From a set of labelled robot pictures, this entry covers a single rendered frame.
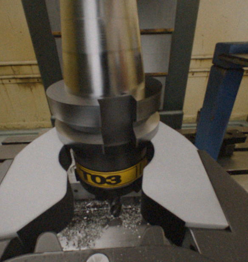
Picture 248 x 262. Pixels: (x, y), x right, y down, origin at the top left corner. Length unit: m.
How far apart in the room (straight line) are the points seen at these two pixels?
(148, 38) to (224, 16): 0.64
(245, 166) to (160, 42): 0.54
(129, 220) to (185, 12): 0.77
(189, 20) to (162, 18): 0.13
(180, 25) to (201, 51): 0.47
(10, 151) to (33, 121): 0.77
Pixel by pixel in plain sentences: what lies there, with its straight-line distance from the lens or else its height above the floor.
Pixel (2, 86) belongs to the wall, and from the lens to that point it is 1.44.
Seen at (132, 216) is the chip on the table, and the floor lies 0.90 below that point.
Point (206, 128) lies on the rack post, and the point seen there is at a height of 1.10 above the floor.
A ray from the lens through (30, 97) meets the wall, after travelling 1.38.
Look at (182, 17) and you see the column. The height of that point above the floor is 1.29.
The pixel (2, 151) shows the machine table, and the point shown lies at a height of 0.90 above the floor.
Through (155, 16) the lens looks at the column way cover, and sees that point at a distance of 0.79.
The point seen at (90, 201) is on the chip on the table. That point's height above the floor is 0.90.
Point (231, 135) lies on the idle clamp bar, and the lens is 0.61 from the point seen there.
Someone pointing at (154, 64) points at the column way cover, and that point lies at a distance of 0.81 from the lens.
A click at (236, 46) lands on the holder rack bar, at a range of 0.28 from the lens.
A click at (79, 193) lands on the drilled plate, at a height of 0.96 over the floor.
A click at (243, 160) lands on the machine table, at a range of 0.64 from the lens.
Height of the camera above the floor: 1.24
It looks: 30 degrees down
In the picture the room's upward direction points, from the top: 2 degrees counter-clockwise
